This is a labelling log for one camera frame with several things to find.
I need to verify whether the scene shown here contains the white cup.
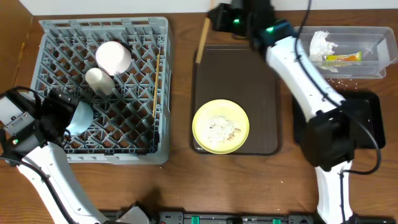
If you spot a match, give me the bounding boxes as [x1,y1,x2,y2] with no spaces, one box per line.
[85,68,115,95]

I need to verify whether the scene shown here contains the grey dishwasher rack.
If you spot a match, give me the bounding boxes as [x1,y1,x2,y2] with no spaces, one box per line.
[31,17,174,165]

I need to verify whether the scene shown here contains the white napkin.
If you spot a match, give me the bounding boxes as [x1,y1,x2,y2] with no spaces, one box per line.
[308,31,338,73]

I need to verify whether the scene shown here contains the pink bowl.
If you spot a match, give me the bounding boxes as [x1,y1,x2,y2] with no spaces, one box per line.
[95,41,132,76]

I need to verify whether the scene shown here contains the clear plastic container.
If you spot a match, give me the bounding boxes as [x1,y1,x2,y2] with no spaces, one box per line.
[300,26,397,79]

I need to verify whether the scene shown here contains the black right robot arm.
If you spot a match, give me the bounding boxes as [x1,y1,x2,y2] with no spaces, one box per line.
[208,1,355,223]

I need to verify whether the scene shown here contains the dark brown serving tray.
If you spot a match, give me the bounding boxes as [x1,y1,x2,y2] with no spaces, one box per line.
[190,45,282,156]

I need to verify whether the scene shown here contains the yellow plate with rice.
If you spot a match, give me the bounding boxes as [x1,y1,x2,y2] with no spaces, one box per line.
[192,100,250,154]

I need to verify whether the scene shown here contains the black plastic bin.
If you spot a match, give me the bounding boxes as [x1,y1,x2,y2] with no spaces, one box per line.
[292,90,386,149]

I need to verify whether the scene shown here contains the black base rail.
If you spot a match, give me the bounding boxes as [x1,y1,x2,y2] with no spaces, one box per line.
[102,211,397,224]

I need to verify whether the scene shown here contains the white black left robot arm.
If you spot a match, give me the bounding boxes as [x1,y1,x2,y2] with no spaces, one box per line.
[1,86,109,223]

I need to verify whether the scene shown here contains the yellow orange snack wrapper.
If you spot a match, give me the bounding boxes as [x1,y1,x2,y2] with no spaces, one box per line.
[322,52,362,62]

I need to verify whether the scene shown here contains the light blue bowl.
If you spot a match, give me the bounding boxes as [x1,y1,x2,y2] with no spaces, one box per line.
[67,101,94,136]

